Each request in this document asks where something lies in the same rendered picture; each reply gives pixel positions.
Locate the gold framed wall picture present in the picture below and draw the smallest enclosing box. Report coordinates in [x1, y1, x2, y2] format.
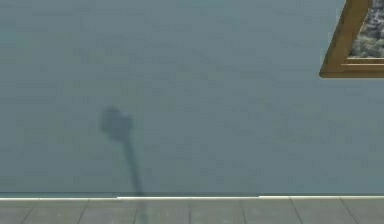
[318, 0, 384, 79]

